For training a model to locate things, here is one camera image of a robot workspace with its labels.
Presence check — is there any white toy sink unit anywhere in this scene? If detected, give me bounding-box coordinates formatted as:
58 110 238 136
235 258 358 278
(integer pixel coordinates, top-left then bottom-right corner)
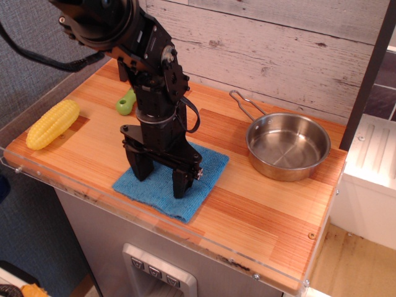
329 46 396 251

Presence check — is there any orange toy on floor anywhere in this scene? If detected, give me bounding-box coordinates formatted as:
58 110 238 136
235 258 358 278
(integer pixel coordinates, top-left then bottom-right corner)
1 283 49 297

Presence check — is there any yellow toy corn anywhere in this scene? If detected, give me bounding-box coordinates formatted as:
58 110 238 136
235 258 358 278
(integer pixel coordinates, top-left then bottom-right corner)
26 100 80 150

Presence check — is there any dark post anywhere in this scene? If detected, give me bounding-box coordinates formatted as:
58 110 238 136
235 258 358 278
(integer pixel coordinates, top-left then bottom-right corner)
339 0 395 151
117 59 128 82

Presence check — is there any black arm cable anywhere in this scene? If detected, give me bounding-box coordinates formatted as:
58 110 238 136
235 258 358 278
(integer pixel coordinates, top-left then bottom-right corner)
0 21 106 74

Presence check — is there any silver dispenser panel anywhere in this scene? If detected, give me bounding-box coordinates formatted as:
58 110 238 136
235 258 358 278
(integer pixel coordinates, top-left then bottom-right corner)
123 243 198 296

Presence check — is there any dark right post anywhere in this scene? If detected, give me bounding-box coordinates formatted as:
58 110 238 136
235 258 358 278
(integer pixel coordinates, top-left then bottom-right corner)
339 0 395 151

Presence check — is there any grey toy fridge cabinet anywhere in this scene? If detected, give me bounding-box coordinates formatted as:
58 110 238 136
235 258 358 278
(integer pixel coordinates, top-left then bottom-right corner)
56 190 282 296

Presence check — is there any steel pot with handle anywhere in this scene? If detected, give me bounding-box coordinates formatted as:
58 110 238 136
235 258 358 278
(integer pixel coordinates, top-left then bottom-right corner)
229 90 331 182

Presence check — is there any dark left post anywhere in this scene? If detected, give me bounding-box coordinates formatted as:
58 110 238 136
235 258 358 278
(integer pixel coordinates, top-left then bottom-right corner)
117 59 128 82

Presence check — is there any blue towel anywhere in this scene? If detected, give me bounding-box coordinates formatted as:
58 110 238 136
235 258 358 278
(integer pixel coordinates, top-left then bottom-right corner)
111 141 230 224

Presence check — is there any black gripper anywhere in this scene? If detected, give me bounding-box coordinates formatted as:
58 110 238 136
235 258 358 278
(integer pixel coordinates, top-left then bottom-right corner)
120 116 202 199

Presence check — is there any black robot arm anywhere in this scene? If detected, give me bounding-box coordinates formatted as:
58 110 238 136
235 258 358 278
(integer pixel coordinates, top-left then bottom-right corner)
54 1 202 198

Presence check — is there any green handled grey spatula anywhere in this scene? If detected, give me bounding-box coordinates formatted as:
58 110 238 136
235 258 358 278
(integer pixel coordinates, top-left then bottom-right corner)
116 88 137 116

